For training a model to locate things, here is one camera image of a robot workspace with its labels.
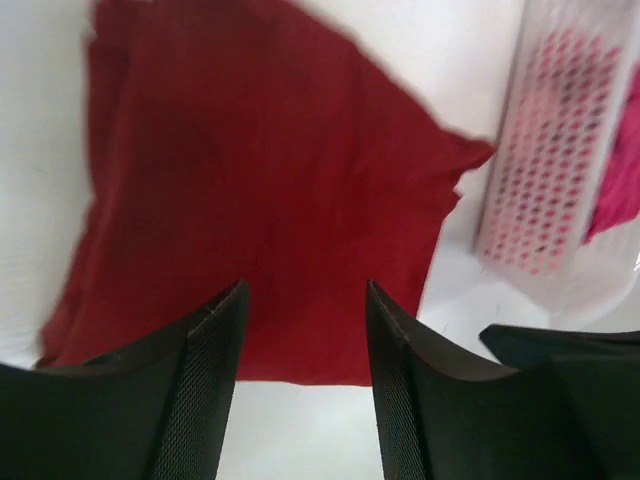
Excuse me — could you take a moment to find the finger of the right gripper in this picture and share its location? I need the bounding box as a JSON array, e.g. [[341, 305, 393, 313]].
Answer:
[[479, 324, 639, 370]]

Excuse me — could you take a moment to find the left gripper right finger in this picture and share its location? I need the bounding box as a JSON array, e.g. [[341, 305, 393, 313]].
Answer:
[[366, 283, 639, 479]]

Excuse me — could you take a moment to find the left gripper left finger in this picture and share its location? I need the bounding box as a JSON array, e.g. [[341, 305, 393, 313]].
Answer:
[[1, 281, 249, 480]]

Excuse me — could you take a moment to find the pink t-shirt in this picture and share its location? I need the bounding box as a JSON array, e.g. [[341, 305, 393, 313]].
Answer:
[[584, 67, 639, 243]]

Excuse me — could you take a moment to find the red t-shirt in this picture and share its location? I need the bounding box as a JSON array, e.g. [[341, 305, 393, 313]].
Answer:
[[40, 1, 493, 386]]

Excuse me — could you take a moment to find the white plastic basket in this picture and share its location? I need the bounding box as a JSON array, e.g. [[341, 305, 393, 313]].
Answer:
[[475, 1, 639, 329]]

